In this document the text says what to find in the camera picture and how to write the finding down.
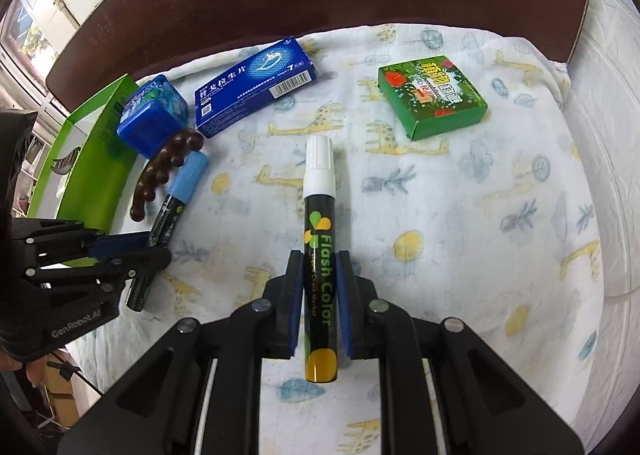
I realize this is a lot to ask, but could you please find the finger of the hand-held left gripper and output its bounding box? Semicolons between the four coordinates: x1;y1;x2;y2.
25;247;173;306
10;220;152;270

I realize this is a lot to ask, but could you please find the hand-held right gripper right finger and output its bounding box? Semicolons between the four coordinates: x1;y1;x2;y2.
335;250;586;455

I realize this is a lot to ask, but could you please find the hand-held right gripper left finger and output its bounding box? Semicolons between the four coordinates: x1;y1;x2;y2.
57;250;306;455

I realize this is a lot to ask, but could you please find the brown wooden massager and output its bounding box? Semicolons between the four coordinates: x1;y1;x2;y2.
131;129;205;222

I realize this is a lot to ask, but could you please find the blue-capped black marker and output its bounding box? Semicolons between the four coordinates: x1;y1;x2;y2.
126;151;210;311

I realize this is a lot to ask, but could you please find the green cardboard box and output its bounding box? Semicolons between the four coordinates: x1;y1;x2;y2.
27;74;146;267

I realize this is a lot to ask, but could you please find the white-capped black marker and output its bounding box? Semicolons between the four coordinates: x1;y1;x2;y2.
302;135;340;383

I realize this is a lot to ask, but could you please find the blue plastic container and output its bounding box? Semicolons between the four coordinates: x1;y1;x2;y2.
116;75;189;158

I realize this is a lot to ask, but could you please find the blue medicine box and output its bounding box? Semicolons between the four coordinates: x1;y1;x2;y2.
194;36;321;138

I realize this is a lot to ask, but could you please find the small green box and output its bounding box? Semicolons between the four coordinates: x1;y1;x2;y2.
377;55;488;142

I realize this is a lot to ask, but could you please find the person's left hand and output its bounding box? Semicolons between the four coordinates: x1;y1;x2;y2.
0;353;48;387

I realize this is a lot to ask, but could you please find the brown cardboard carton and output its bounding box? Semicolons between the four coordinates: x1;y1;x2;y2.
42;355;82;428

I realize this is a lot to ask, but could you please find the giraffe printed blanket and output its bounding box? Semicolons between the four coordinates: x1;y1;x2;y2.
65;24;640;455

